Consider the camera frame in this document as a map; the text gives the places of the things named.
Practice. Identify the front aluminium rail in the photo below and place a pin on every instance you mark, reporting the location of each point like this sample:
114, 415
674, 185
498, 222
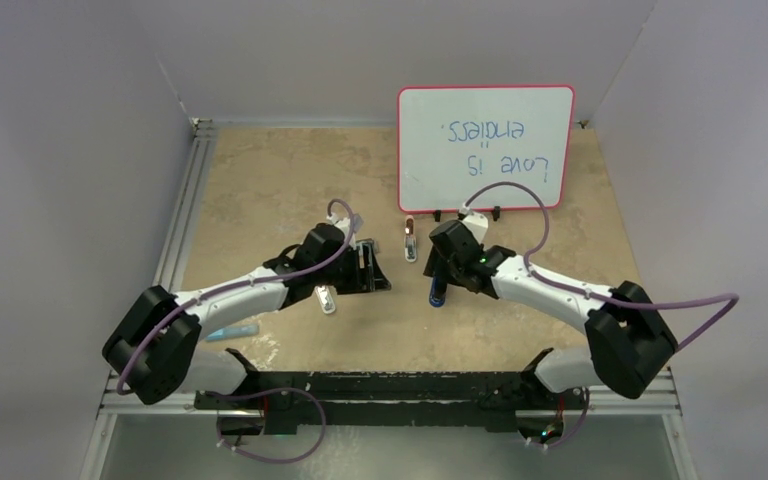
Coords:
490, 391

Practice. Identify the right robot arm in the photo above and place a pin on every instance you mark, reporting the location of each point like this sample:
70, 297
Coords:
627, 340

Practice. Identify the pink framed whiteboard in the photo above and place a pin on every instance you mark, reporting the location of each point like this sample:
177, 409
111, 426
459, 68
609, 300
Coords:
454, 140

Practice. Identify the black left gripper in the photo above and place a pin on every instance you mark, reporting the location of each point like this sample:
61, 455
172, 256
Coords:
365, 279

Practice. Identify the blue lighter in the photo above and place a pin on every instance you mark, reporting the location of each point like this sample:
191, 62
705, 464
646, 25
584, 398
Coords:
438, 292

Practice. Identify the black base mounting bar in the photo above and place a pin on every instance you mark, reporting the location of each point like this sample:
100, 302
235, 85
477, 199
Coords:
312, 413

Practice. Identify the light blue marker pen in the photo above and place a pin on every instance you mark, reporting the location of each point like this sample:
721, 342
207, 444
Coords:
234, 332

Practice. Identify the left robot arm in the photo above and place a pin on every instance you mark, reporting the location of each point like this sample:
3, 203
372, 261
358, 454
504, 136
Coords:
154, 348

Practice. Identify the pink white eraser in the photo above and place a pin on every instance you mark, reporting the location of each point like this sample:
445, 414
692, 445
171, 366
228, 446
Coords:
410, 243

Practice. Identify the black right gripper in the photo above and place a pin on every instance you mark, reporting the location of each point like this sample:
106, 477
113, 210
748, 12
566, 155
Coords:
436, 267

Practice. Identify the aluminium rail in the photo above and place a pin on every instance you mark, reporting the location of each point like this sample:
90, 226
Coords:
174, 256
490, 391

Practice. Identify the left aluminium rail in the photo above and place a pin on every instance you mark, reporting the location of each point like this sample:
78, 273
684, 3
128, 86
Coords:
174, 256

